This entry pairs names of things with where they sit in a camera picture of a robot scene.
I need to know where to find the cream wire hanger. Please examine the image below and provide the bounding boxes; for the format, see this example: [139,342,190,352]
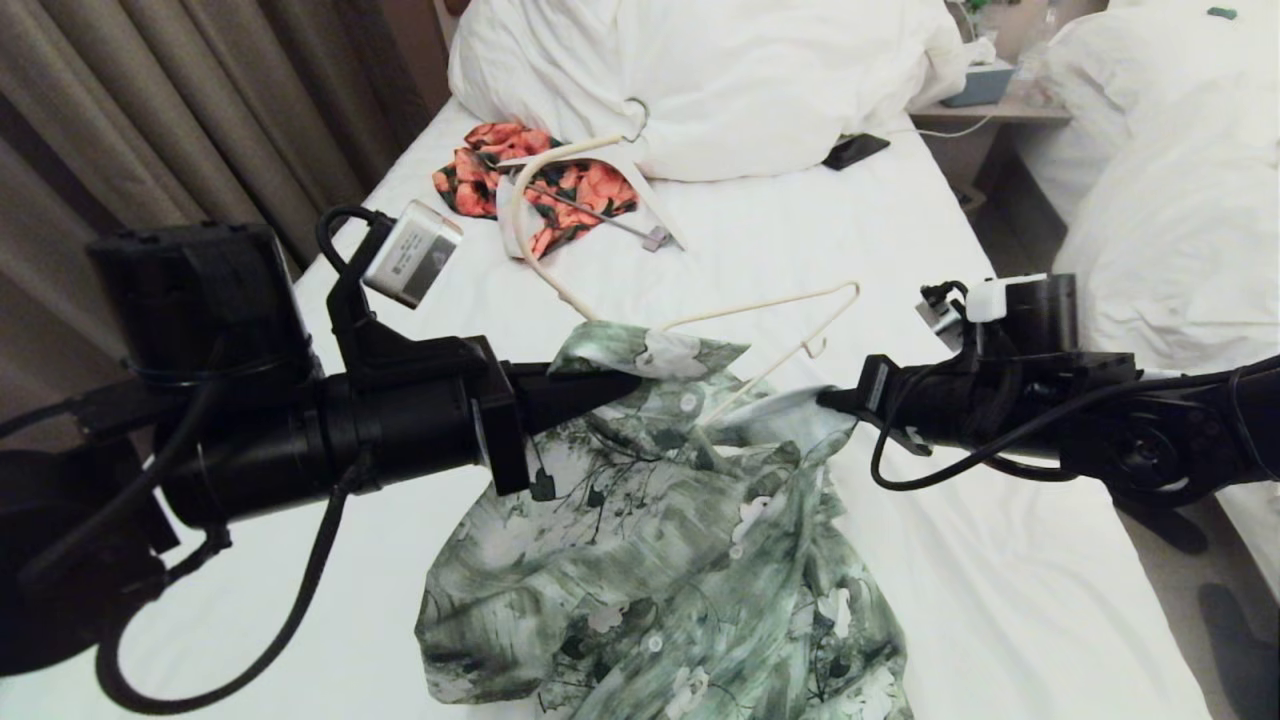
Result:
[503,135,861,421]

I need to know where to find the green floral button shirt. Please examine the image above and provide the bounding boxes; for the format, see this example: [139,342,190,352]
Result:
[415,320,916,720]

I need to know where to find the white clip hanger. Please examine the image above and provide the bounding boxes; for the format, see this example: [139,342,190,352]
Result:
[495,100,686,254]

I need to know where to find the orange floral garment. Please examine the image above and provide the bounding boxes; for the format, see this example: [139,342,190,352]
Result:
[433,122,641,267]

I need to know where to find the black smartphone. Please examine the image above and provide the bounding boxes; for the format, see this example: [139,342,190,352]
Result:
[821,133,891,173]

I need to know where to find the black slipper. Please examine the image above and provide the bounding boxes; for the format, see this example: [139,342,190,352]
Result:
[1115,495,1211,556]
[1198,583,1280,720]

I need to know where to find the wooden nightstand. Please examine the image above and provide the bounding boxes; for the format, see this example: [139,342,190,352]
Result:
[908,95,1071,216]

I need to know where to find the blue tissue box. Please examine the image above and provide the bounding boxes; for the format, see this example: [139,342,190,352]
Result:
[940,40,1013,111]

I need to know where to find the white crumpled duvet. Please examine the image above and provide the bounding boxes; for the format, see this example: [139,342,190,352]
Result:
[448,0,966,184]

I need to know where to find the brown curtain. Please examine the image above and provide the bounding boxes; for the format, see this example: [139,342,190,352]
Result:
[0,0,451,421]

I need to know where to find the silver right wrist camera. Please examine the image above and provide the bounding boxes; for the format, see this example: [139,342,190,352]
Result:
[915,283,976,351]

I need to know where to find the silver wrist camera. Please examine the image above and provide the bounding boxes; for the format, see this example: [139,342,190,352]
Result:
[362,200,464,309]
[915,283,976,351]

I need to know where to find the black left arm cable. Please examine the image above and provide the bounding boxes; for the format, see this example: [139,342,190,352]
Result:
[95,478,348,714]

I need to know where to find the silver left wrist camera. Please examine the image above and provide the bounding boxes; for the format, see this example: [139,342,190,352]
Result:
[362,200,464,309]

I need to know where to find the white charging cable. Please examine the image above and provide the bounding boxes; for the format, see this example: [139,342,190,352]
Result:
[885,115,991,141]

